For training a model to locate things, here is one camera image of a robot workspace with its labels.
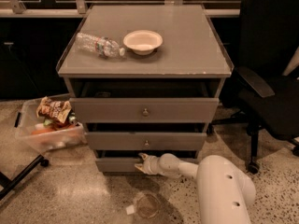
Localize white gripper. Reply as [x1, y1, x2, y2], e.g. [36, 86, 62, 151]
[135, 152, 162, 175]

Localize grey bottom drawer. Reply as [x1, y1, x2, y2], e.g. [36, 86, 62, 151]
[94, 150, 198, 173]

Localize grey drawer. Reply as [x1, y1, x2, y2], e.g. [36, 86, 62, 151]
[68, 80, 220, 124]
[94, 150, 198, 173]
[86, 123, 206, 150]

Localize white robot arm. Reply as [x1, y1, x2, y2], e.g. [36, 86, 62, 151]
[135, 153, 256, 224]

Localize grey middle drawer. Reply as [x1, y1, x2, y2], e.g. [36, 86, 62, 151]
[86, 123, 206, 150]

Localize grey top drawer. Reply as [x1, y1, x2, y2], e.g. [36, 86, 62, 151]
[68, 80, 220, 124]

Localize grey three-drawer cabinet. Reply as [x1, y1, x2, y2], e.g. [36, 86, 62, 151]
[55, 4, 235, 174]

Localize clear plastic cup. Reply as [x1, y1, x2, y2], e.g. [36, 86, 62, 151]
[135, 192, 161, 219]

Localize small white paper scrap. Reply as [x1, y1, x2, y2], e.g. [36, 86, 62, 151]
[125, 205, 135, 215]

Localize clear plastic storage bin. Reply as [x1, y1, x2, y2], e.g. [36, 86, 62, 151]
[15, 98, 86, 153]

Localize brown snack bag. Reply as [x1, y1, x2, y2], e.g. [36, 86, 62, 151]
[36, 97, 72, 123]

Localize clear plastic water bottle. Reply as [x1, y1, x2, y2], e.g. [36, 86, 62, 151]
[76, 33, 125, 58]

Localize white paper bowl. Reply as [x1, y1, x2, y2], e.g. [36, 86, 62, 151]
[123, 30, 163, 55]

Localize black rolling stand leg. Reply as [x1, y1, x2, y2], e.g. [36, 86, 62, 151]
[0, 155, 49, 200]

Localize black office chair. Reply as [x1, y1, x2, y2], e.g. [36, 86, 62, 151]
[212, 0, 299, 174]

